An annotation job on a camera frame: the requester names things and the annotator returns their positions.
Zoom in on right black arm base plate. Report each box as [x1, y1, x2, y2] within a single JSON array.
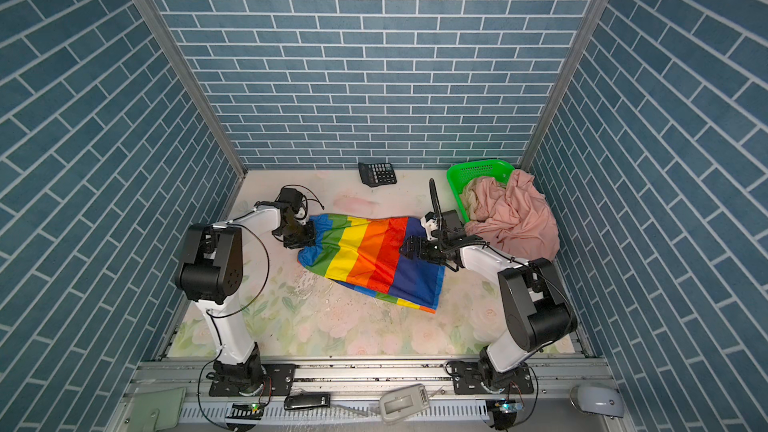
[[444, 360, 535, 395]]

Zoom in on beige shorts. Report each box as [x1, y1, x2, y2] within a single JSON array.
[[460, 177, 495, 222]]

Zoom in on grey plastic clip device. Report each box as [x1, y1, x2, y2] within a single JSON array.
[[379, 384, 430, 424]]

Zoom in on left green circuit board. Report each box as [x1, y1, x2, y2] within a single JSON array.
[[226, 403, 264, 422]]

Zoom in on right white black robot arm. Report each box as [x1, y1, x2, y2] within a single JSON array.
[[400, 229, 578, 374]]

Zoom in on rainbow striped shorts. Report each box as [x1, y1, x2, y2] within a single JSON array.
[[298, 214, 445, 313]]

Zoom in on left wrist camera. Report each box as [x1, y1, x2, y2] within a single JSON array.
[[275, 186, 307, 213]]

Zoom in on pink shorts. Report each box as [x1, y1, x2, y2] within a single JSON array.
[[465, 170, 560, 261]]

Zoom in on green plastic basket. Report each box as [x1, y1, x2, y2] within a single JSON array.
[[446, 159, 515, 223]]

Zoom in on right green circuit board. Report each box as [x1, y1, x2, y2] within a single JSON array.
[[486, 399, 524, 416]]

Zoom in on white slotted cable duct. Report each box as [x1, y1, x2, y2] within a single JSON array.
[[178, 399, 490, 426]]

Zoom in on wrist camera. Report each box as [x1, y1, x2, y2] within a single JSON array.
[[420, 211, 441, 241], [275, 186, 307, 213]]

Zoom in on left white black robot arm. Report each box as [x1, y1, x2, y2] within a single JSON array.
[[174, 201, 315, 372]]

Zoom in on black calculator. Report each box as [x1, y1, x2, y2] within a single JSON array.
[[358, 162, 397, 188]]

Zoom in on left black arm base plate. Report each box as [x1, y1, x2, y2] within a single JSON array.
[[205, 363, 297, 397]]

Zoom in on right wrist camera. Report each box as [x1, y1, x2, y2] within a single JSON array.
[[420, 211, 441, 241]]

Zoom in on green circuit board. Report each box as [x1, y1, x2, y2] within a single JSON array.
[[486, 399, 524, 416], [226, 403, 264, 422]]

